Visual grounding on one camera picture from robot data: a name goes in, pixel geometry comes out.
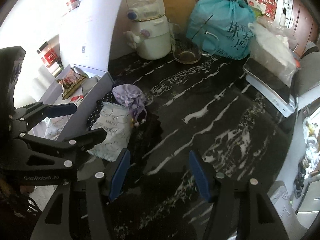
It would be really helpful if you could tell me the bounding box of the green snack bag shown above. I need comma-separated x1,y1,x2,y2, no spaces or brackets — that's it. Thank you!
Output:
56,68,88,100

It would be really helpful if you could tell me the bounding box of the white leaf-print packet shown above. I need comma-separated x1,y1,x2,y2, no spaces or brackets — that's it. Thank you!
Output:
88,105,132,162

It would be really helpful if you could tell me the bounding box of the black polka-dot scrunchie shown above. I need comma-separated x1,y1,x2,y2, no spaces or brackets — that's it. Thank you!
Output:
86,91,119,130

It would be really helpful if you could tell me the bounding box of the lavender drawstring pouch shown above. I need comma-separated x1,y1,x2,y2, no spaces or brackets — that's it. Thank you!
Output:
112,84,147,127

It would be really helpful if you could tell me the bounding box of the red white snack packet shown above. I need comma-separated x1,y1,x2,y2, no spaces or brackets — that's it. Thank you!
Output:
71,95,84,106

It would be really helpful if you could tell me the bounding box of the near leaf-pattern chair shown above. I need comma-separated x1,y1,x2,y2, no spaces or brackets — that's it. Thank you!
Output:
268,181,307,240

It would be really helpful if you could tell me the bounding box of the leaf-pattern chair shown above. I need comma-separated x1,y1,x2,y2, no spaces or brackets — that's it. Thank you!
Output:
268,181,307,240
293,41,320,111

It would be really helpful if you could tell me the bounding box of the red-label spice jar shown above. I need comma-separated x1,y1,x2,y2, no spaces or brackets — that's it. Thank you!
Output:
37,42,58,67

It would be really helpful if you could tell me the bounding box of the lavender gift box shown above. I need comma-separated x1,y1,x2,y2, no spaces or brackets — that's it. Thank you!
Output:
27,0,133,142

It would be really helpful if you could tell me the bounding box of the white flat device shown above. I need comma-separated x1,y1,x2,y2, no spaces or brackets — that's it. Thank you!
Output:
246,74,297,118

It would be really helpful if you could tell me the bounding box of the black smartphone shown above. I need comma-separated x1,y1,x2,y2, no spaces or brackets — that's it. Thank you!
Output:
244,58,291,101

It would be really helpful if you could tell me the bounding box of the far leaf-pattern chair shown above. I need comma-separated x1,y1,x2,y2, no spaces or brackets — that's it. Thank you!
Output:
293,41,320,111

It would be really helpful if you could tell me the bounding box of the cream thermos jug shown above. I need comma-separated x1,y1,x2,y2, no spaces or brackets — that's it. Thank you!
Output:
124,0,171,60

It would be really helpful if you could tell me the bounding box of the glass mug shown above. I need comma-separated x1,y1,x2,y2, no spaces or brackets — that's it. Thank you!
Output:
168,21,220,64

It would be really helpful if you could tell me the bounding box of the clear plastic bag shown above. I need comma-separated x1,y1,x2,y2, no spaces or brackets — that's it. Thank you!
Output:
248,16,300,87

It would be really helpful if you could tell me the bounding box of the brown paper bag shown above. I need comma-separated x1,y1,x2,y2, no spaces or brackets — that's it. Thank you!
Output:
163,0,196,35

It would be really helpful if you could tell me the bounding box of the brown wooden door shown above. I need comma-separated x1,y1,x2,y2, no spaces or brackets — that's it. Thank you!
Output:
290,0,319,56

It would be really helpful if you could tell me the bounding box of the teal drawstring bag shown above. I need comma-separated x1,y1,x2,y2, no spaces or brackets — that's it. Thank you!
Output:
186,0,255,60

